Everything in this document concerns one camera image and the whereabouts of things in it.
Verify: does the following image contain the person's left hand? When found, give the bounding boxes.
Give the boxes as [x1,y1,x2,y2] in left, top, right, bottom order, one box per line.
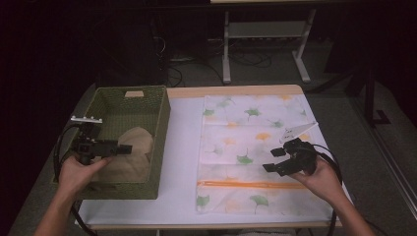
[58,153,113,198]

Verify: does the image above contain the beige cloth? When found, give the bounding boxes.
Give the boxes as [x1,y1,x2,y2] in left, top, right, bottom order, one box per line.
[90,127,154,184]

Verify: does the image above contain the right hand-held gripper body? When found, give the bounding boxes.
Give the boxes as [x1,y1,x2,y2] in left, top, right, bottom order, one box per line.
[277,121,320,177]

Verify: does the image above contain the green woven basket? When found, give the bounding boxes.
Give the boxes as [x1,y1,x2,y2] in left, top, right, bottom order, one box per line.
[50,86,172,201]

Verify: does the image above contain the white table mat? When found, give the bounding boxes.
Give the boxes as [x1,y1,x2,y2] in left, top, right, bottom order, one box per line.
[74,96,354,227]

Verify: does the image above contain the white metal desk frame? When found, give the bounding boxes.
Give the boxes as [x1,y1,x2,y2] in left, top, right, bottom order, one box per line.
[209,0,349,85]

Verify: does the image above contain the leaf-print mesh laundry bag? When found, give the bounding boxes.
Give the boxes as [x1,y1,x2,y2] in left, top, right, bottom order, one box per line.
[195,93,329,216]

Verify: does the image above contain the black floor cables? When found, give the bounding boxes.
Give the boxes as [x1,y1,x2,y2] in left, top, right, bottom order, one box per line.
[160,35,273,89]

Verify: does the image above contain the black stand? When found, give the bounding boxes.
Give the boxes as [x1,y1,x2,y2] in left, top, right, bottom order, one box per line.
[362,67,393,128]

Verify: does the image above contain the hand-held gripper cable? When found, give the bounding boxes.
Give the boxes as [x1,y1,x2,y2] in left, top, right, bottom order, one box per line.
[52,123,99,236]
[311,143,344,236]

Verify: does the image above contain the right hand-held gripper cable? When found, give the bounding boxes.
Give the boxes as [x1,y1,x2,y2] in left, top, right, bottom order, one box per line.
[311,143,344,236]

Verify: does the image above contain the metal rail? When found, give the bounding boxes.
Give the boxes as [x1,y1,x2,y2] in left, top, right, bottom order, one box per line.
[347,94,417,221]

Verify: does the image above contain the person's right hand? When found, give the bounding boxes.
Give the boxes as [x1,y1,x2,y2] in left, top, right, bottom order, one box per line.
[289,155,344,207]

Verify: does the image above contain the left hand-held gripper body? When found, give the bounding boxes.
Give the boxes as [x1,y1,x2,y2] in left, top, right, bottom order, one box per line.
[70,115,119,165]

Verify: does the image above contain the left hand-held gripper cable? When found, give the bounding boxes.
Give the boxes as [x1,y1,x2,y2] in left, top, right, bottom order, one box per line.
[52,123,99,236]

